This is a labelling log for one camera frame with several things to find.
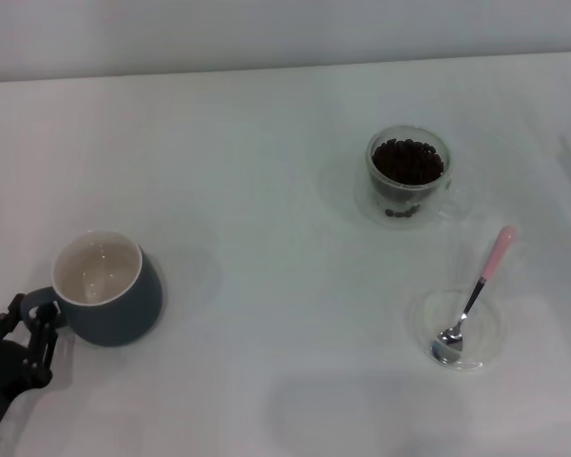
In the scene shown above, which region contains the pink-handled metal spoon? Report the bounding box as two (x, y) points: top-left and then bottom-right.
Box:
(430, 226), (518, 366)

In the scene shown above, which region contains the clear glass saucer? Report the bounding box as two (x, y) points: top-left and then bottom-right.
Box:
(406, 287), (505, 373)

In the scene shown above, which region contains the dark teal ceramic mug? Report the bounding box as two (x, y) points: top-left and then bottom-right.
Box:
(21, 229), (164, 348)

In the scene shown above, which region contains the clear double-wall glass cup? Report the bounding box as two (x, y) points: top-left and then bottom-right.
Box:
(354, 124), (472, 230)

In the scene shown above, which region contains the coffee bean pile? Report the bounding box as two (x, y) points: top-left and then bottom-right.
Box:
(370, 137), (446, 220)

